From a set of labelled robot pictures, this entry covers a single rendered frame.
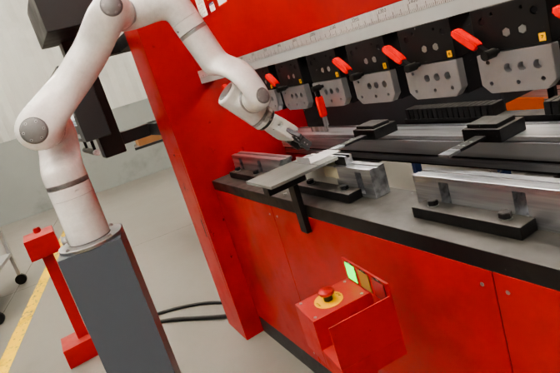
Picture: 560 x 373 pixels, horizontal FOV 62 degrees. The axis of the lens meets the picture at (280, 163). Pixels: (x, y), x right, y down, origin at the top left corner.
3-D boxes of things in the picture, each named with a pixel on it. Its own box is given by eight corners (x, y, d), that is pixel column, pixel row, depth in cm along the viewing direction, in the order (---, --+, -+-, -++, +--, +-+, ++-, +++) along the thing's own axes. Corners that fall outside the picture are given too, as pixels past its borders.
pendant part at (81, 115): (75, 141, 253) (49, 77, 246) (97, 134, 259) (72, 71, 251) (86, 142, 214) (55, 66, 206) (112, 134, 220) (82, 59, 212)
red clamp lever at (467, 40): (450, 28, 90) (489, 55, 85) (463, 23, 92) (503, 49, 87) (447, 37, 92) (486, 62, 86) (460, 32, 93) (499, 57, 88)
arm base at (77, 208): (55, 263, 130) (28, 202, 126) (63, 243, 148) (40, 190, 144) (122, 237, 135) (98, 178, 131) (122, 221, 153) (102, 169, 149)
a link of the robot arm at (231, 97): (272, 100, 145) (256, 106, 153) (238, 76, 139) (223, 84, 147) (262, 121, 142) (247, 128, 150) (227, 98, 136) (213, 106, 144)
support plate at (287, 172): (246, 184, 157) (245, 181, 157) (308, 156, 168) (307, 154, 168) (271, 190, 141) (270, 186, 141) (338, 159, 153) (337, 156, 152)
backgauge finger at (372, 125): (323, 153, 169) (319, 140, 168) (376, 130, 180) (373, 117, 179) (343, 155, 159) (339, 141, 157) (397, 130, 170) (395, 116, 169)
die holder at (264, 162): (237, 172, 232) (230, 155, 230) (247, 168, 235) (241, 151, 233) (286, 181, 189) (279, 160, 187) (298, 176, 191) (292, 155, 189)
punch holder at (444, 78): (411, 100, 111) (395, 32, 108) (435, 90, 115) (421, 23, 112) (462, 96, 98) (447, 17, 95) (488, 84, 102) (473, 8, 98)
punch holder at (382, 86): (358, 104, 129) (343, 45, 125) (381, 95, 133) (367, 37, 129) (397, 101, 116) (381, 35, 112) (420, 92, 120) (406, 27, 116)
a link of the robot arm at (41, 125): (57, 153, 140) (42, 161, 125) (18, 132, 137) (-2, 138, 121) (144, 12, 139) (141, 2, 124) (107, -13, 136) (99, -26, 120)
